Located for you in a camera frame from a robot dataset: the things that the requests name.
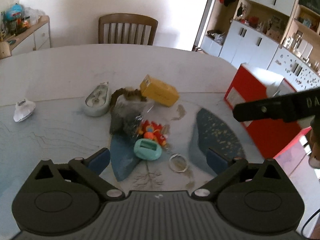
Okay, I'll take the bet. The white wall cabinet unit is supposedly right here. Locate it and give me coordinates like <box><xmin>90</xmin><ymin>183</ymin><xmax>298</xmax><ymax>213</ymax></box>
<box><xmin>199</xmin><ymin>0</ymin><xmax>319</xmax><ymax>90</ymax></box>

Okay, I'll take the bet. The teal small digital device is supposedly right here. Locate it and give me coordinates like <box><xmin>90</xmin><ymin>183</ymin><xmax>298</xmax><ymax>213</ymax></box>
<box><xmin>133</xmin><ymin>139</ymin><xmax>162</xmax><ymax>161</ymax></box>

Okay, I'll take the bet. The coiled silver wire ring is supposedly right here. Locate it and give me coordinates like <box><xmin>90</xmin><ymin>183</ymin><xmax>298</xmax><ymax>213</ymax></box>
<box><xmin>168</xmin><ymin>153</ymin><xmax>189</xmax><ymax>173</ymax></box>

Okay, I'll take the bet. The blue globe toy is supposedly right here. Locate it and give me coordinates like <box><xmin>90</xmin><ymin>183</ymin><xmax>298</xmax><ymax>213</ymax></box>
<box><xmin>5</xmin><ymin>3</ymin><xmax>23</xmax><ymax>21</ymax></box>

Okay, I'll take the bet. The grey fluffy item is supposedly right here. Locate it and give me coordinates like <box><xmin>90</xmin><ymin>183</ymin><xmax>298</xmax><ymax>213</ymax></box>
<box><xmin>110</xmin><ymin>88</ymin><xmax>154</xmax><ymax>138</ymax></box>

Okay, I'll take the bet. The brown bead bracelet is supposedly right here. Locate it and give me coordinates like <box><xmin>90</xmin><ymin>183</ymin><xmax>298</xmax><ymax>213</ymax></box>
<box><xmin>109</xmin><ymin>87</ymin><xmax>147</xmax><ymax>111</ymax></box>

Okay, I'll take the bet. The white mask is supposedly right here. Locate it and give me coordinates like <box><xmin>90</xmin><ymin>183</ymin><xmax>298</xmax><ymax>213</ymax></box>
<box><xmin>13</xmin><ymin>99</ymin><xmax>36</xmax><ymax>122</ymax></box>

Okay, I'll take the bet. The red white cardboard box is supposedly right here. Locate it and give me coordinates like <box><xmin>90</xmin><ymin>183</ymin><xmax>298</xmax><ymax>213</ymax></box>
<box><xmin>224</xmin><ymin>63</ymin><xmax>311</xmax><ymax>159</ymax></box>

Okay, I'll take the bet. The brown wooden chair far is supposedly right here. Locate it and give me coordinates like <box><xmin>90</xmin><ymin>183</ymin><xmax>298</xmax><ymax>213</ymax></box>
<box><xmin>98</xmin><ymin>13</ymin><xmax>158</xmax><ymax>46</ymax></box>

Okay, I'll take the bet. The red orange plush keychain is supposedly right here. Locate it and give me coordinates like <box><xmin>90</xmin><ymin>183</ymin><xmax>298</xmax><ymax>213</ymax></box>
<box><xmin>137</xmin><ymin>120</ymin><xmax>167</xmax><ymax>147</ymax></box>

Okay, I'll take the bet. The yellow cardboard box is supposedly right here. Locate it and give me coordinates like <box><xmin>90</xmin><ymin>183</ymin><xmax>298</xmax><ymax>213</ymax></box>
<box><xmin>140</xmin><ymin>75</ymin><xmax>180</xmax><ymax>107</ymax></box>

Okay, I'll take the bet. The clear correction tape dispenser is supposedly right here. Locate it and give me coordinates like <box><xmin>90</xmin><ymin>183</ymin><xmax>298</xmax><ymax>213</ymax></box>
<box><xmin>82</xmin><ymin>82</ymin><xmax>111</xmax><ymax>117</ymax></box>

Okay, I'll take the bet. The white drawer sideboard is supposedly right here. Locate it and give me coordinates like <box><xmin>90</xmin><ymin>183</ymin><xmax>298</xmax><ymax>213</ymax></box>
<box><xmin>1</xmin><ymin>15</ymin><xmax>51</xmax><ymax>59</ymax></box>

